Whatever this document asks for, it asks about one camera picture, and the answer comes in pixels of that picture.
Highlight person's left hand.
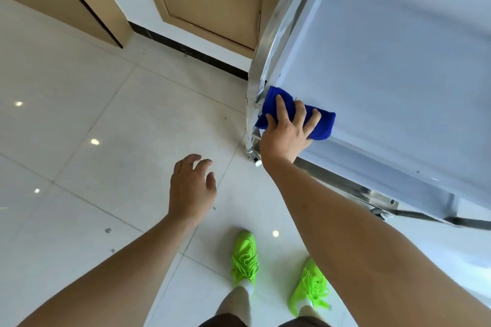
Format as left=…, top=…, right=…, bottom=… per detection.
left=168, top=154, right=218, bottom=224

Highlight person's right hand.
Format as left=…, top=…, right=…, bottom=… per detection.
left=260, top=95, right=322, bottom=167

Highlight blue cleaning cloth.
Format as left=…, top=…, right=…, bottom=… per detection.
left=255, top=86, right=337, bottom=141

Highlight person's right forearm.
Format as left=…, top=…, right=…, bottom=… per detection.
left=262, top=158, right=491, bottom=327

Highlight person's left forearm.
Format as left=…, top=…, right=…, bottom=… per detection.
left=17, top=213, right=201, bottom=327

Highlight neon green left shoe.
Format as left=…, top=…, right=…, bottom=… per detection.
left=230, top=229, right=260, bottom=287

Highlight neon green shoe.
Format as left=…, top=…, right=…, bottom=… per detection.
left=230, top=229, right=260, bottom=287
left=288, top=256, right=331, bottom=317

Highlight white steel-framed refrigerator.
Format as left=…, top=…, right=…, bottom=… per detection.
left=245, top=0, right=491, bottom=231

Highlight black baseboard strip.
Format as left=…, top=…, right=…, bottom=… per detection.
left=128, top=21, right=249, bottom=81

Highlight white left sock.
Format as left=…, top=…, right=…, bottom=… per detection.
left=236, top=278, right=255, bottom=297

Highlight person's left leg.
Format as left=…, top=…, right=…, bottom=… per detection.
left=215, top=286, right=252, bottom=327

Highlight person's leg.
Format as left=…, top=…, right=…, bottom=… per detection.
left=297, top=305, right=327, bottom=324
left=215, top=286, right=252, bottom=327

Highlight dark shorts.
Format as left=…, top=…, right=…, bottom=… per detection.
left=199, top=313, right=331, bottom=327

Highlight neon green right shoe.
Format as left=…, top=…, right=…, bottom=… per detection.
left=288, top=256, right=331, bottom=317

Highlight person's right leg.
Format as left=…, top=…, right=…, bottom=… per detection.
left=297, top=305, right=327, bottom=324

